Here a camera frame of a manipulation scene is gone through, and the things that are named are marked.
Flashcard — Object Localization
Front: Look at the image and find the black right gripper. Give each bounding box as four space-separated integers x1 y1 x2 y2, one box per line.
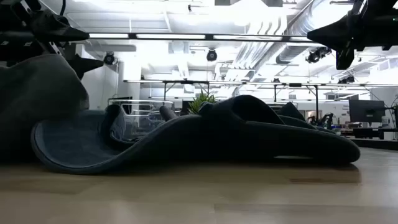
307 0 398 71

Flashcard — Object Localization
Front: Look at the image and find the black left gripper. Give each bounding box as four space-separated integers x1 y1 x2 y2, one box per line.
0 0 104 80

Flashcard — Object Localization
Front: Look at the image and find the blue denim cap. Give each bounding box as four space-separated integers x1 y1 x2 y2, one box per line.
30 95 361 175

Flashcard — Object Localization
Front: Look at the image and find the black computer monitor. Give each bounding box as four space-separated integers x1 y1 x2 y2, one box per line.
348 99 386 123

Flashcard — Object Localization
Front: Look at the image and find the clear plastic bin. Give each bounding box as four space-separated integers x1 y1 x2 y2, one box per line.
107 98 175 141

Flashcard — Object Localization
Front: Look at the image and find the green potted plant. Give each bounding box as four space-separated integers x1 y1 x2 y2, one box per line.
187 92 218 115

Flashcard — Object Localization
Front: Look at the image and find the black frame bar with lights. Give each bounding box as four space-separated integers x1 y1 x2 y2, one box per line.
88 32 315 43

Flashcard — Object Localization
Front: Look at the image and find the background black rig frame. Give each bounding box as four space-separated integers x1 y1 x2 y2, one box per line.
123 79 398 122

